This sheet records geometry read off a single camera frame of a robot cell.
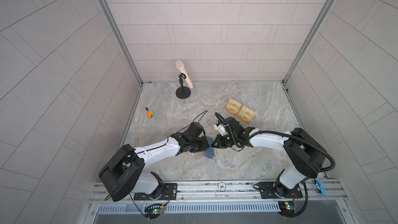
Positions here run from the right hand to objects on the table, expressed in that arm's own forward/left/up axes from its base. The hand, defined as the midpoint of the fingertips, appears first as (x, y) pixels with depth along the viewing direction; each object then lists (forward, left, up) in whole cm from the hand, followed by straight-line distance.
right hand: (211, 147), depth 82 cm
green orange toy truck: (+23, +36, +1) cm, 43 cm away
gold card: (+16, -22, +5) cm, 27 cm away
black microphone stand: (+41, +17, 0) cm, 45 cm away
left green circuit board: (-26, +27, -2) cm, 38 cm away
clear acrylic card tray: (+15, -27, +5) cm, 31 cm away
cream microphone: (+41, +15, +24) cm, 50 cm away
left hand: (+1, -1, 0) cm, 1 cm away
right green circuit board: (-28, -32, -5) cm, 42 cm away
